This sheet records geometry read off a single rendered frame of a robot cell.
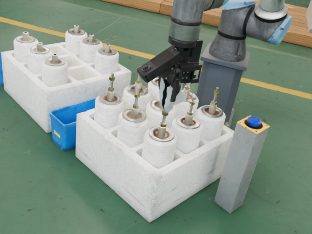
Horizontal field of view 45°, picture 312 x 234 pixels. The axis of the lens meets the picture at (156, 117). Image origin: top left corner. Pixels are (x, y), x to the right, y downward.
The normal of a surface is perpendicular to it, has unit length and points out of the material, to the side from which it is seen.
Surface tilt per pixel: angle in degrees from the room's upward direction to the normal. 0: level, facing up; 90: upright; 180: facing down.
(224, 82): 90
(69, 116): 88
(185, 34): 90
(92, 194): 0
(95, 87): 90
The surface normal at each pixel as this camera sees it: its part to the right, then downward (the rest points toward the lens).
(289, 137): 0.13, -0.84
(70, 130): 0.66, 0.50
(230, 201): -0.71, 0.29
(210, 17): -0.29, 0.47
